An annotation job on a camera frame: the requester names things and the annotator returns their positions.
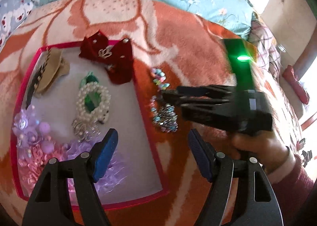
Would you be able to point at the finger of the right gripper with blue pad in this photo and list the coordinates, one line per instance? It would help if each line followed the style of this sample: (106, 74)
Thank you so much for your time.
(176, 99)
(206, 90)

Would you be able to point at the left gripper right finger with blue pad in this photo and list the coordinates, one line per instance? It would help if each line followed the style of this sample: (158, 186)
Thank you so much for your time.
(255, 204)

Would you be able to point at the pink lace flower scrunchie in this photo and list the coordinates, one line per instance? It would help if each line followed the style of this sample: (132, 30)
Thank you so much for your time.
(33, 159)

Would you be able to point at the black hair comb clip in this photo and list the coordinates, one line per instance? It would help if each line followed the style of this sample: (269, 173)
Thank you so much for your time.
(36, 81)

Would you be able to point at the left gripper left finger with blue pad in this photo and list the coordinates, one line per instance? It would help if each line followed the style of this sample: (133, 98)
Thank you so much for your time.
(49, 203)

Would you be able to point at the red cloth item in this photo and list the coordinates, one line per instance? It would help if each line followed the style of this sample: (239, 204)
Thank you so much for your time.
(292, 80)

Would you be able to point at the beige claw hair clip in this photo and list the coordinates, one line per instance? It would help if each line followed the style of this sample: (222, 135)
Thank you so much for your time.
(57, 67)

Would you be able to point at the person's right hand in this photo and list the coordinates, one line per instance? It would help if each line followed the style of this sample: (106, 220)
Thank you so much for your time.
(278, 160)

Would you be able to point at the blue bear print pillow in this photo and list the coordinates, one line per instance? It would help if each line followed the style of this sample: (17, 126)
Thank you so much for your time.
(12, 14)

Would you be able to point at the red shallow box lid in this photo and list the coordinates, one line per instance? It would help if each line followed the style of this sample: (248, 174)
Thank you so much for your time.
(83, 106)

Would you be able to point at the purple lace flower scrunchie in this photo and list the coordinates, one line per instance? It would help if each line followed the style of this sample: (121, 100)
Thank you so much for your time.
(116, 170)

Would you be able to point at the dark red velvet bow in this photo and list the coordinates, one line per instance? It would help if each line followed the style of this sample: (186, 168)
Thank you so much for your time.
(116, 57)

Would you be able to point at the pink purple plaid pillow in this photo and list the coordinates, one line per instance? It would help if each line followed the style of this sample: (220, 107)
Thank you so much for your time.
(268, 58)

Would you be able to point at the maroon sleeve forearm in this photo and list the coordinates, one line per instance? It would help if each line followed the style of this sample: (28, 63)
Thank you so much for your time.
(292, 191)

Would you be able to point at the orange white fleece blanket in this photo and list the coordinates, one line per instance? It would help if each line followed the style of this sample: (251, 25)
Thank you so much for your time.
(183, 45)

